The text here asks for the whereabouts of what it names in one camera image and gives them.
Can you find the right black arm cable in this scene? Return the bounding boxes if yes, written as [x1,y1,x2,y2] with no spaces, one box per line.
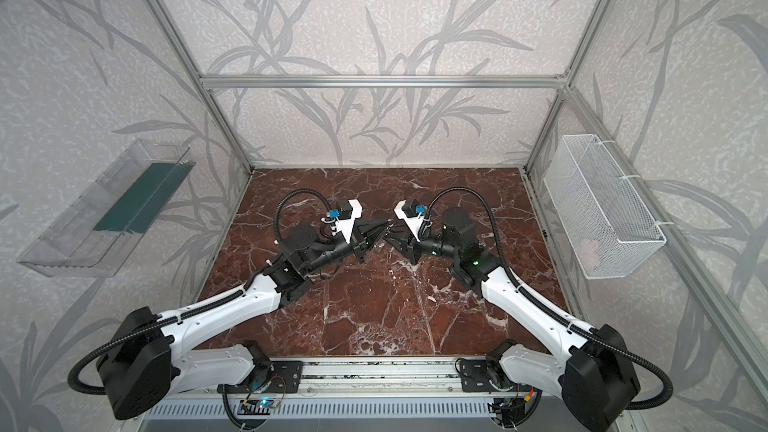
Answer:
[425,185,674,411]

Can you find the white wire mesh basket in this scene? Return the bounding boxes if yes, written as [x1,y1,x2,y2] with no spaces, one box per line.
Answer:
[544,134,667,280]

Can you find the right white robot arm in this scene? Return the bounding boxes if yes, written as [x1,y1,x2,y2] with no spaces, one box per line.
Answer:
[386,200,640,431]

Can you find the clear plastic wall bin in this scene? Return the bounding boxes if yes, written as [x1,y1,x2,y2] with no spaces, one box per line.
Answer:
[18,139,196,278]

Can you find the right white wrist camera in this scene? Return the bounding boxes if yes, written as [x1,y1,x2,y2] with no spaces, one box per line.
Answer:
[394,199,431,241]

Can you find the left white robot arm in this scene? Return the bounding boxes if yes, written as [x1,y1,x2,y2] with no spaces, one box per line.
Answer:
[96,219,390,420]

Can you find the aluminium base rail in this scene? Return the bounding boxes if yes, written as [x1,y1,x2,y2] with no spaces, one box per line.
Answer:
[125,355,631,421]

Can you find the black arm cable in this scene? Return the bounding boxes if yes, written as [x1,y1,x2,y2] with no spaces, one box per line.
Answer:
[67,187,334,396]
[425,185,674,411]

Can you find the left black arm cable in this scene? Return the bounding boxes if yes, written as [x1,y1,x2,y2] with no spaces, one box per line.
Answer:
[67,187,334,396]

